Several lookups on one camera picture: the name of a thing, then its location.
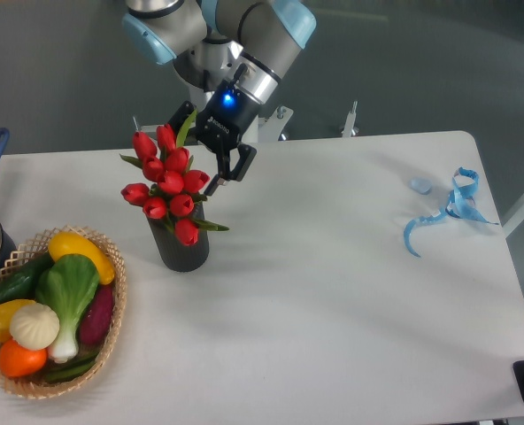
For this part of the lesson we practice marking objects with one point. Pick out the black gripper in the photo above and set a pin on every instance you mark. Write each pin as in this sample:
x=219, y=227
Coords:
x=220, y=127

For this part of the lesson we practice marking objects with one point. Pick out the red tulip bouquet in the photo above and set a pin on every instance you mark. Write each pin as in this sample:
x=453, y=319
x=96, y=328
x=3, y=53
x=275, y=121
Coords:
x=171, y=196

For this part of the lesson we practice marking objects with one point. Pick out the dark ribbed cylindrical vase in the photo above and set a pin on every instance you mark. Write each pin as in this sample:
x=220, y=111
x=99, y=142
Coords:
x=182, y=245

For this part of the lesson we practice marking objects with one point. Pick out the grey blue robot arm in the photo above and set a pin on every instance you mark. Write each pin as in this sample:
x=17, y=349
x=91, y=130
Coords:
x=272, y=34

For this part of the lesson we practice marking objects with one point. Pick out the small pale blue cap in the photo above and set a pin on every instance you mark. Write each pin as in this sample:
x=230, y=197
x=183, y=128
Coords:
x=420, y=185

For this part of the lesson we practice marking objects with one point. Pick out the green bok choy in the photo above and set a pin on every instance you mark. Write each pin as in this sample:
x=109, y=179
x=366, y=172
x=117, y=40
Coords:
x=67, y=288

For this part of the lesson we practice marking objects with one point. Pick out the purple sweet potato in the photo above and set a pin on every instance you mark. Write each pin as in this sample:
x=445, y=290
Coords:
x=97, y=320

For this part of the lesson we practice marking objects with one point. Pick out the green cucumber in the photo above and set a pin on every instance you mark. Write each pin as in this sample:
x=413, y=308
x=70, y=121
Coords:
x=22, y=283

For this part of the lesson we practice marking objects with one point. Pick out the blue ribbon strip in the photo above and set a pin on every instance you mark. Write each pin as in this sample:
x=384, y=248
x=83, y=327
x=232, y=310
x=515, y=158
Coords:
x=460, y=205

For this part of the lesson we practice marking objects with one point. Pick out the white steamed bun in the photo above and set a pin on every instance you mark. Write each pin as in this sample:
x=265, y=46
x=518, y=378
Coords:
x=34, y=326

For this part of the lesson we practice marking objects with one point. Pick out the dark green bean pods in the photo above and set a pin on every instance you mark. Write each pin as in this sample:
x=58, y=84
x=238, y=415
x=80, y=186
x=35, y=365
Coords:
x=70, y=370

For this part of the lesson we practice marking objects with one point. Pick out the yellow bell pepper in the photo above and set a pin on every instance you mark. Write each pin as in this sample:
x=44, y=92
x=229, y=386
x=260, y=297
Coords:
x=7, y=310

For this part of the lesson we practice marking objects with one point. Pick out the orange fruit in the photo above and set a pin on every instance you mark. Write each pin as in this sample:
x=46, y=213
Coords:
x=17, y=361

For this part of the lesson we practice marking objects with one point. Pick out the woven bamboo basket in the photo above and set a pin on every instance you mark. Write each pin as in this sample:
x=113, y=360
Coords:
x=33, y=386

